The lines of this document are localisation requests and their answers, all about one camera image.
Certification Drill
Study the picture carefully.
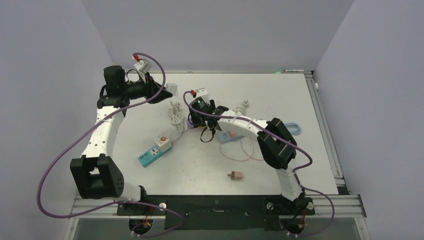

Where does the white cube socket adapter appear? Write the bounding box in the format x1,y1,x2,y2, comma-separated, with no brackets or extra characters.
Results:
154,134,172,152

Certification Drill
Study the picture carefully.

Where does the white coiled cable left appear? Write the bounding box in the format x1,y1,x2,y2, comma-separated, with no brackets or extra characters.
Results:
167,101,189,143

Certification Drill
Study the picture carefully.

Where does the white coiled cable with plug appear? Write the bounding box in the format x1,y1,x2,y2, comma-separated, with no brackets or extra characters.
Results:
231,98,251,117

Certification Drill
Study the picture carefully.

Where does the aluminium front frame rail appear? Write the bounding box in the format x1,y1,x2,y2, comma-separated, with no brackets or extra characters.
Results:
71,195,367,219

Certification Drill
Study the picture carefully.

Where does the brown wall charger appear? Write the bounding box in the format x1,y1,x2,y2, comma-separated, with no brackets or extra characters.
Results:
227,171,243,181

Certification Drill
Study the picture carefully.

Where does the aluminium frame rail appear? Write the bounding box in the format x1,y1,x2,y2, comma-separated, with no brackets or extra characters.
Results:
71,195,367,219
304,70,351,195

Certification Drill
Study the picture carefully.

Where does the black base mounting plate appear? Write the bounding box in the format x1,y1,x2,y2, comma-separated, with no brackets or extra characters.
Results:
117,195,315,231

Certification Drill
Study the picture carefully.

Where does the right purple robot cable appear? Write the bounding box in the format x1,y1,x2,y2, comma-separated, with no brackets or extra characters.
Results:
182,90,335,238

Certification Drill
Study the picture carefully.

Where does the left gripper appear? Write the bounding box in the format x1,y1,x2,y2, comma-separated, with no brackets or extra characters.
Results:
121,72,172,105

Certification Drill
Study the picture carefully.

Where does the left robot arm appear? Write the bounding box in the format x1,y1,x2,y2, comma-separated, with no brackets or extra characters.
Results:
70,65,177,215

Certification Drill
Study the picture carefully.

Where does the thin pink charging cable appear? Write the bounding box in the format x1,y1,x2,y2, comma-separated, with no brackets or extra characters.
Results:
219,139,266,163

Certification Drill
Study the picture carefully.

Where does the aluminium right frame rail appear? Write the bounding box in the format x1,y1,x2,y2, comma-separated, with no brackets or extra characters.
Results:
304,70,351,195

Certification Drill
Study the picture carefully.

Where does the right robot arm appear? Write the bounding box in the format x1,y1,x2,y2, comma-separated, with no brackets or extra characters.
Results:
184,97,303,214

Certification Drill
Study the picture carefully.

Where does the purple power strip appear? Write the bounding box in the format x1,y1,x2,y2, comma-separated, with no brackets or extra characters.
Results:
186,120,195,129

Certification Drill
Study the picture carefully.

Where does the teal power strip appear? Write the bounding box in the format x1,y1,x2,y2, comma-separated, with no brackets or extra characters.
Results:
138,146,173,168

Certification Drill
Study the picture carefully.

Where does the light blue power strip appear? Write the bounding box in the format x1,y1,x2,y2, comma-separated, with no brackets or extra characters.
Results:
218,131,243,144

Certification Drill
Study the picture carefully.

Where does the small white wall charger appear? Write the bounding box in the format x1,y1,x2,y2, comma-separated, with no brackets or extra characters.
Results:
165,83,178,97

